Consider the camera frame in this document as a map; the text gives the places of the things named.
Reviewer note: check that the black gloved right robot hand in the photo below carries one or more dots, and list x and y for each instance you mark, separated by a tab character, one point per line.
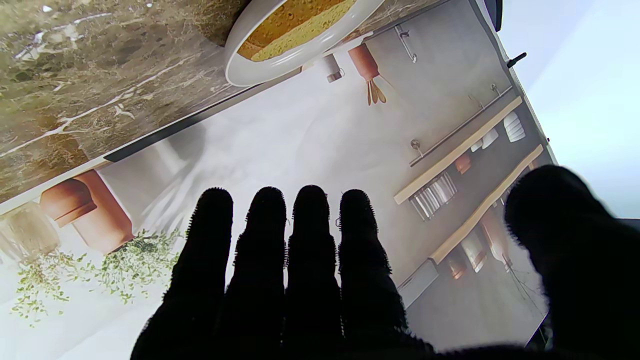
310	300

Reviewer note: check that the brown bread slice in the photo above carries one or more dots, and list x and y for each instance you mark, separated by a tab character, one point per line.
290	25

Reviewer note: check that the printed kitchen backdrop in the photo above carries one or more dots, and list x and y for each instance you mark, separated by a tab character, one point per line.
300	140

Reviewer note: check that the round white plate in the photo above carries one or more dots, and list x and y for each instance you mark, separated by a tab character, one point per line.
260	70

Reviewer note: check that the black stand knob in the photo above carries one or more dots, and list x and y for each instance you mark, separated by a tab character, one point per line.
515	60

